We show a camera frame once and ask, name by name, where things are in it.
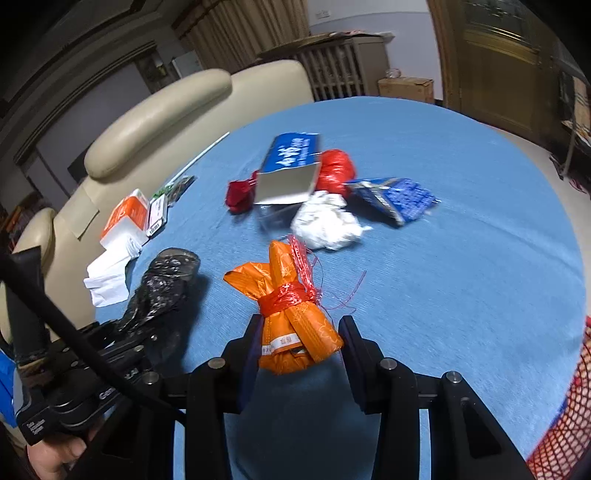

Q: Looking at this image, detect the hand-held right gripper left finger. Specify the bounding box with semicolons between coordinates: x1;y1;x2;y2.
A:
60;315;265;480

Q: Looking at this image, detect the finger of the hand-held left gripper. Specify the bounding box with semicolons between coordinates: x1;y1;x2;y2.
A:
85;320;160;371

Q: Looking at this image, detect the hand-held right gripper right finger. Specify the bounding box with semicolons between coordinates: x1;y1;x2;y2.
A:
338;316;536;480

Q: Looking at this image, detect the orange plastic bag bundle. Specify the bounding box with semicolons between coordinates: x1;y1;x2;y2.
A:
224;240;345;376

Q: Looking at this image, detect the black plastic bag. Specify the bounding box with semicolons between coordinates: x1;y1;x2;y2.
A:
111;247;201;365

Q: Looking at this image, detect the red net strip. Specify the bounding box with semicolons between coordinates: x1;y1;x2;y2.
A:
259;233;368;319

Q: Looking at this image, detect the white plastic bag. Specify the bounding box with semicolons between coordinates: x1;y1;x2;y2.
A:
290;191;374;251

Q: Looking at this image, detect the blue foil packet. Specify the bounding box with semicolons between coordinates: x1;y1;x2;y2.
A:
344;176;441;228

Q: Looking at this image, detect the blue carton box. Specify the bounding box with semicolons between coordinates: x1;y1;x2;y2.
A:
254;133;322;205

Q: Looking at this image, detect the red plastic basket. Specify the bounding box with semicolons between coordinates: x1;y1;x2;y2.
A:
526;316;591;480

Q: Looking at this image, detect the person's left hand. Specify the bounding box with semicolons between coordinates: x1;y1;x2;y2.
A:
25;427;100;480

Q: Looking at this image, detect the person's blue clothing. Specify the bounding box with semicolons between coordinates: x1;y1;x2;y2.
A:
0;346;20;428

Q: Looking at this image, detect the white tissue paper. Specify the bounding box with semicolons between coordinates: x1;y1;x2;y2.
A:
83;247;139;308

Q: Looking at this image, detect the blue tablecloth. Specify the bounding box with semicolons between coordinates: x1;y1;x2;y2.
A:
95;96;588;480

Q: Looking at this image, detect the clear plastic wrapper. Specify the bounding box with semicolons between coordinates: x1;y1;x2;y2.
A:
256;200;305;234

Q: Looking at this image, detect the orange tissue pack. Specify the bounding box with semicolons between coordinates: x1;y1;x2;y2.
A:
99;188;151;259

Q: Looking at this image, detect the small black white box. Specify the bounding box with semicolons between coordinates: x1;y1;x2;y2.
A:
145;194;169;238

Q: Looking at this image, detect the dark red plastic bag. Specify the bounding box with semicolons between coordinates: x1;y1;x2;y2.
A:
225;170;260;214

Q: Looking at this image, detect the green packet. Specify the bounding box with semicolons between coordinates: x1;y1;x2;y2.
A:
152;175;197;206

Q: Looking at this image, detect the white stick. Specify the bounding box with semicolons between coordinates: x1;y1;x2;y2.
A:
171;131;230;183

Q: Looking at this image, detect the beige leather chair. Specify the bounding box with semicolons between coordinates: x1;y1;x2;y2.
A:
228;60;315;137
0;68;234;344

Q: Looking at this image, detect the brown cardboard box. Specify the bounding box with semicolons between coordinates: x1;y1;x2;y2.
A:
378;76;435;104

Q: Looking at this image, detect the wooden radiator cover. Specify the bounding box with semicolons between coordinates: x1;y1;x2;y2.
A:
259;34;391;102

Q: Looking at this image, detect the white appliance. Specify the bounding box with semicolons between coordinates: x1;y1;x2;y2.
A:
172;51;204;79

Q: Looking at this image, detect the wooden double door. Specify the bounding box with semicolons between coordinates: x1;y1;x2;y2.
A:
427;0;568;148

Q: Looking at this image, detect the beige curtain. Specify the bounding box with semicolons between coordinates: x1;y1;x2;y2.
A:
173;0;311;75

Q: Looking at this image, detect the black cable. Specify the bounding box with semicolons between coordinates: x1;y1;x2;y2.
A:
0;251;188;428

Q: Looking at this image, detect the dark wooden partition frame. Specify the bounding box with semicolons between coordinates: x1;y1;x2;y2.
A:
0;0;185;222

